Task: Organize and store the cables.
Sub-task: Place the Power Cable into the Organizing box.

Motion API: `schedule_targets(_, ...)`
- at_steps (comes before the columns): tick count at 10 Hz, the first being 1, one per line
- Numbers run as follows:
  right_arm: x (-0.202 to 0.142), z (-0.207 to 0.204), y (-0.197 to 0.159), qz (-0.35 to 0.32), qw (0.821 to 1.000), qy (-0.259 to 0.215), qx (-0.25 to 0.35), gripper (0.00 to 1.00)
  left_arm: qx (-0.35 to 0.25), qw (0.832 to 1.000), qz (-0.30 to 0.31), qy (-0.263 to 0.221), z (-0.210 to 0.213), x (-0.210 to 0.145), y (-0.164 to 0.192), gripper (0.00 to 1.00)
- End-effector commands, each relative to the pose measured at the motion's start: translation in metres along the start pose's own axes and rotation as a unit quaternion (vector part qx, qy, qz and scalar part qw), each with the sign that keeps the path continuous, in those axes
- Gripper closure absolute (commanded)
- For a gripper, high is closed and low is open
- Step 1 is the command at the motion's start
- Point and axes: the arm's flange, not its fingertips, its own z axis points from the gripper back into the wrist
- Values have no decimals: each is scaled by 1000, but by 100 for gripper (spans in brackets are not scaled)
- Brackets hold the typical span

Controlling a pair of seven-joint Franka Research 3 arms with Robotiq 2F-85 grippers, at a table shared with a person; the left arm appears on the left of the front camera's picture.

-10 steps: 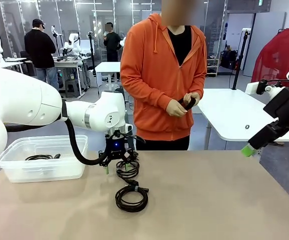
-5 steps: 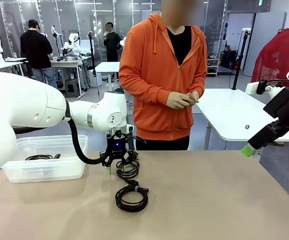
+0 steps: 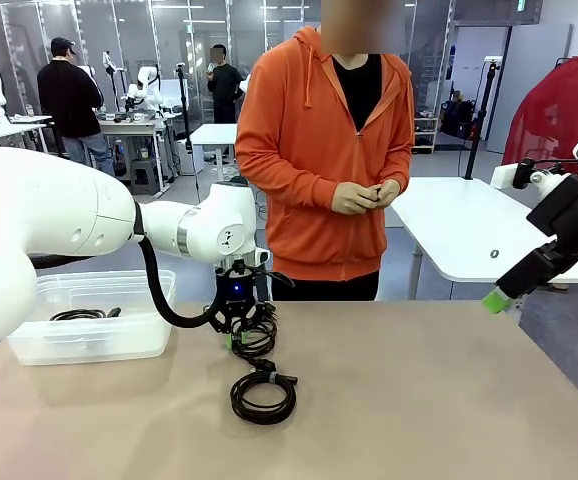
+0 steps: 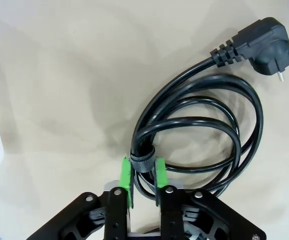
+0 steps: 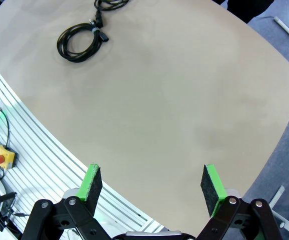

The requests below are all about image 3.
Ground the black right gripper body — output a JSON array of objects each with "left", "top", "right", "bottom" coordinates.
[{"left": 526, "top": 174, "right": 578, "bottom": 261}]

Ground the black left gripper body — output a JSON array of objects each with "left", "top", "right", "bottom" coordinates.
[{"left": 214, "top": 272, "right": 258, "bottom": 324}]

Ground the black power cable round plug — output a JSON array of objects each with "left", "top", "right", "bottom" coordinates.
[{"left": 229, "top": 298, "right": 279, "bottom": 374}]

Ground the black cable gold connector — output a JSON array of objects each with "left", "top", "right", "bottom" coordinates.
[{"left": 229, "top": 368, "right": 298, "bottom": 425}]

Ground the person's right forearm orange sleeve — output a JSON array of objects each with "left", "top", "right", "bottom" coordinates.
[{"left": 235, "top": 144, "right": 340, "bottom": 212}]

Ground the person's left forearm orange sleeve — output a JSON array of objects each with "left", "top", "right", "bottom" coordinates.
[{"left": 386, "top": 142, "right": 416, "bottom": 196}]

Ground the person's right hand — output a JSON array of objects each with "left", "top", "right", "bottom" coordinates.
[{"left": 331, "top": 180, "right": 379, "bottom": 215}]

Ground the person's left hand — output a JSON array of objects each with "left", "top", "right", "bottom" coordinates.
[{"left": 376, "top": 178, "right": 402, "bottom": 207}]

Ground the large white table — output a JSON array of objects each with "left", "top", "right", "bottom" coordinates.
[{"left": 388, "top": 176, "right": 578, "bottom": 311}]

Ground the red sheer cloth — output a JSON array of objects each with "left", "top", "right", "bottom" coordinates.
[{"left": 501, "top": 49, "right": 578, "bottom": 174}]

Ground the black tripod stand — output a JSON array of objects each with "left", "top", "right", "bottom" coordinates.
[
  {"left": 462, "top": 57, "right": 501, "bottom": 181},
  {"left": 175, "top": 62, "right": 205, "bottom": 201}
]

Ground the translucent plastic storage container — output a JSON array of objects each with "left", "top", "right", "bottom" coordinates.
[{"left": 7, "top": 269, "right": 177, "bottom": 366}]

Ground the grey plastic stool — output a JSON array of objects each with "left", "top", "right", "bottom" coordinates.
[{"left": 129, "top": 159, "right": 163, "bottom": 195}]

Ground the white shoe rack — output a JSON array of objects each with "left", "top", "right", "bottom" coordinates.
[{"left": 411, "top": 117, "right": 440, "bottom": 154}]

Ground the small white table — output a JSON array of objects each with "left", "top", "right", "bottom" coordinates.
[{"left": 188, "top": 123, "right": 240, "bottom": 177}]

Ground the person in orange hoodie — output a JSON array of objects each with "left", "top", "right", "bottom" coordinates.
[{"left": 235, "top": 0, "right": 416, "bottom": 302}]

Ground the white workbench with equipment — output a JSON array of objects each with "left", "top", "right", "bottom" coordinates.
[{"left": 96, "top": 112, "right": 180, "bottom": 194}]

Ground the person in dark sweater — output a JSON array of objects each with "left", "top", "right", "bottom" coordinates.
[{"left": 207, "top": 43, "right": 244, "bottom": 125}]

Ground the person in black jacket cap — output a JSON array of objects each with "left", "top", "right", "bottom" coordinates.
[{"left": 37, "top": 37, "right": 116, "bottom": 177}]

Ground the thin black left gripper cable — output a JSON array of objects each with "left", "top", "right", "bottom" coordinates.
[{"left": 248, "top": 267, "right": 296, "bottom": 290}]

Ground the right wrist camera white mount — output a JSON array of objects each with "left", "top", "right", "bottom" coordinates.
[{"left": 490, "top": 158, "right": 570, "bottom": 197}]

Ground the black braided left arm hose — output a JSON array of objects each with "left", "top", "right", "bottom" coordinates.
[{"left": 133, "top": 202, "right": 223, "bottom": 329}]

